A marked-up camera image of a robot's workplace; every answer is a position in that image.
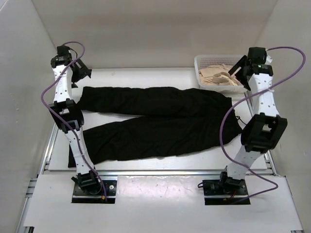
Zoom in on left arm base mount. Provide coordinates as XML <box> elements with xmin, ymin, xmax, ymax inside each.
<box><xmin>71</xmin><ymin>172</ymin><xmax>117</xmax><ymax>204</ymax></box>

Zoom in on aluminium front rail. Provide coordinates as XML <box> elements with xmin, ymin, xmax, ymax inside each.
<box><xmin>99</xmin><ymin>170</ymin><xmax>277</xmax><ymax>177</ymax></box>

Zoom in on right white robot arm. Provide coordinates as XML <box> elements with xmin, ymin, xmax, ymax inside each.
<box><xmin>218</xmin><ymin>47</ymin><xmax>288</xmax><ymax>194</ymax></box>

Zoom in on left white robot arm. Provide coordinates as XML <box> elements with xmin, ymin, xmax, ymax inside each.
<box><xmin>49</xmin><ymin>44</ymin><xmax>103</xmax><ymax>195</ymax></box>

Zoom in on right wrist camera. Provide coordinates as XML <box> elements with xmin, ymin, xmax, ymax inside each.
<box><xmin>265</xmin><ymin>49</ymin><xmax>273</xmax><ymax>65</ymax></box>

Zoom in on white plastic basket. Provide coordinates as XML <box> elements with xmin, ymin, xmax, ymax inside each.
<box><xmin>194</xmin><ymin>55</ymin><xmax>247</xmax><ymax>94</ymax></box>

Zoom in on black trousers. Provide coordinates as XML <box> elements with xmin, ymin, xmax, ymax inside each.
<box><xmin>77</xmin><ymin>86</ymin><xmax>242</xmax><ymax>164</ymax></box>

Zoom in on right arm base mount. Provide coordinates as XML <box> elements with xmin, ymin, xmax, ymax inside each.
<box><xmin>197</xmin><ymin>180</ymin><xmax>251</xmax><ymax>206</ymax></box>

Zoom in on aluminium left rail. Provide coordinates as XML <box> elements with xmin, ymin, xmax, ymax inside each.
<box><xmin>37</xmin><ymin>123</ymin><xmax>59</xmax><ymax>176</ymax></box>

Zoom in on beige trousers in basket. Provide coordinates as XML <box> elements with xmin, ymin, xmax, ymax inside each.
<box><xmin>198</xmin><ymin>64</ymin><xmax>242</xmax><ymax>86</ymax></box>

